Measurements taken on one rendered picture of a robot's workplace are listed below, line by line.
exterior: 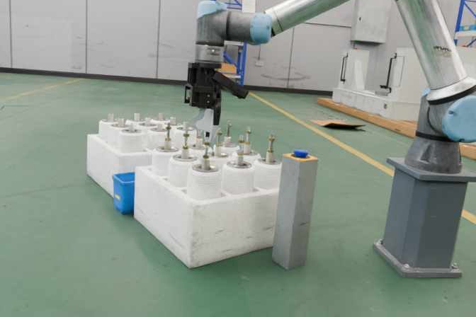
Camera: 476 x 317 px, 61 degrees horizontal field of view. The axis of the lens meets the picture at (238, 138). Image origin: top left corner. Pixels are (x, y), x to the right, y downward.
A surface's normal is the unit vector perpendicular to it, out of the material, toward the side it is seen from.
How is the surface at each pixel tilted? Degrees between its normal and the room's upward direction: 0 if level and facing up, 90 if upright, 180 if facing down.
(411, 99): 90
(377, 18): 90
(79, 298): 0
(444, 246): 90
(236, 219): 90
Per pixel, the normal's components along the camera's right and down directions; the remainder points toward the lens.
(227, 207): 0.59, 0.21
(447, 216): 0.14, 0.21
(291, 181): -0.80, 0.05
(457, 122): -0.07, 0.29
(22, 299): 0.08, -0.98
